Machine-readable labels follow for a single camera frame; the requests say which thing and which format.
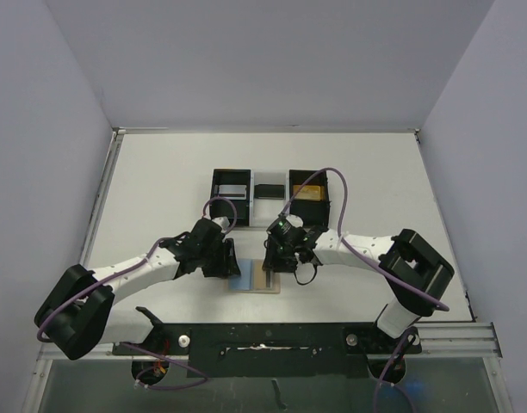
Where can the black right tray compartment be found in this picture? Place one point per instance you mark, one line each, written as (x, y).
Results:
(312, 213)

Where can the black left tray compartment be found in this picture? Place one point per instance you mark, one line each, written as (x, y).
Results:
(228, 176)

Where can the front aluminium rail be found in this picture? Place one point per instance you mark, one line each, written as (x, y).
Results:
(437, 340)

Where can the silver card in tray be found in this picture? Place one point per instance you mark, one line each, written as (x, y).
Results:
(233, 191)

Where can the black card in tray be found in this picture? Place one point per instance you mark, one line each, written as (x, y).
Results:
(269, 191)

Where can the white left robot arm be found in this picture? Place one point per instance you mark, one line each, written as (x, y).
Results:
(77, 314)

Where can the aluminium table edge rail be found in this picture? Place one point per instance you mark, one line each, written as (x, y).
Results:
(111, 159)

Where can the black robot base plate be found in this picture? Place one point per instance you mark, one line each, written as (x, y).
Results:
(273, 350)

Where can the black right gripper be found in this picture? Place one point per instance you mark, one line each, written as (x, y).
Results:
(278, 261)

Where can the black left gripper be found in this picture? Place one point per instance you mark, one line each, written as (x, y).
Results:
(226, 266)

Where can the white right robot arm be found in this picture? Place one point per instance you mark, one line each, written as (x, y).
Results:
(416, 273)

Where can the black tray compartment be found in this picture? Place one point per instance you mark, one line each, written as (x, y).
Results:
(228, 176)
(312, 213)

